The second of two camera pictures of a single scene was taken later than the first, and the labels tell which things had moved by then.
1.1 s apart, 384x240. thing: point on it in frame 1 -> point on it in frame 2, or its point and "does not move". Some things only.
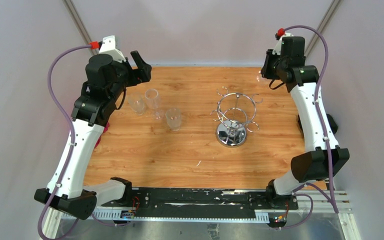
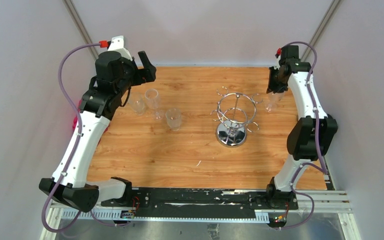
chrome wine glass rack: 235,115 does not move
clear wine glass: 174,119 does not move
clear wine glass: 152,98 does not move
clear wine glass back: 259,77 -> 271,106
